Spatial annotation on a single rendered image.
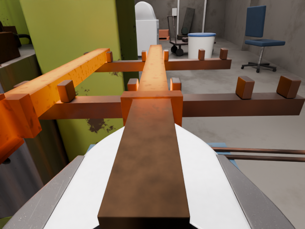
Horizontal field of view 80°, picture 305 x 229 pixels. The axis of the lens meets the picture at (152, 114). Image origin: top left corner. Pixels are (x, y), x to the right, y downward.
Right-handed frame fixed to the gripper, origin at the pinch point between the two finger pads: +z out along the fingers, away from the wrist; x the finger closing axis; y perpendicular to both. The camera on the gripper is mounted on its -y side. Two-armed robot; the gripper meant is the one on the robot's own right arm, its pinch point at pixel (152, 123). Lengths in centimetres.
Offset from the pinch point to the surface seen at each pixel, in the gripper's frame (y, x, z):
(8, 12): -11, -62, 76
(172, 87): -0.1, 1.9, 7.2
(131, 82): -0.6, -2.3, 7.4
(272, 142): 94, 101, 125
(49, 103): 1.0, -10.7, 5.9
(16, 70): 3.9, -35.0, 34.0
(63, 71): -0.8, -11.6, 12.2
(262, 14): -9, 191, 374
